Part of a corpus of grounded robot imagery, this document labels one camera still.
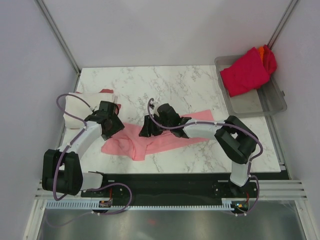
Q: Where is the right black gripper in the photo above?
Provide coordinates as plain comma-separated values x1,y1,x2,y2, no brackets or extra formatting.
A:
139,114,172,138

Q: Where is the pink t shirt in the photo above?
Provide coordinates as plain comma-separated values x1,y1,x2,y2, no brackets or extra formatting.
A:
101,123,208,161

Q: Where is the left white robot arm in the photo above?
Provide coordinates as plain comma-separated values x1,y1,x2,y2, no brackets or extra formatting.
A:
42,101,125,201

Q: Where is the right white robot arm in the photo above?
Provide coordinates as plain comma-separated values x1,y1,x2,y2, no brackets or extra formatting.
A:
139,99,261,197

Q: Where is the folded dark red t shirt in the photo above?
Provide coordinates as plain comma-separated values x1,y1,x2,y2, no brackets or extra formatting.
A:
75,88,121,110

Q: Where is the folded cream t shirt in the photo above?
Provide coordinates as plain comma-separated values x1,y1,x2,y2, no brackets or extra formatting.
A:
64,92,114,120

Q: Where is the left aluminium corner profile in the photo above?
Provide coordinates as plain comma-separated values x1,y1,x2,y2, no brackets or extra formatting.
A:
34,0,81,77

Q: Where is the aluminium corner profile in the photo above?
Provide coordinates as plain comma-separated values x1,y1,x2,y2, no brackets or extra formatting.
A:
267,0,300,50
34,0,81,77

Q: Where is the crimson t shirt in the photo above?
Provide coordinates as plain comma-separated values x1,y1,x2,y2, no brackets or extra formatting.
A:
220,47,271,98

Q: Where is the grey plastic tray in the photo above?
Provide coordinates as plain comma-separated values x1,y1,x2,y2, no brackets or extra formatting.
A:
214,55,287,118

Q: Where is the orange t shirt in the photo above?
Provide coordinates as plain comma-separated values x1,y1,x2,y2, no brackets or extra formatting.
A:
257,46,265,61

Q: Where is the right aluminium corner profile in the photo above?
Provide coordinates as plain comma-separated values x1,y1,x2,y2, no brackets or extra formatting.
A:
267,0,300,50

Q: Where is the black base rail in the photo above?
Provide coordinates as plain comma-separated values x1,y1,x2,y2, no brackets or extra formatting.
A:
51,171,291,207

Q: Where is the white slotted cable duct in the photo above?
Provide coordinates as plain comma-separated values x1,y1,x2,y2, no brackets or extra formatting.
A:
45,199,236,211

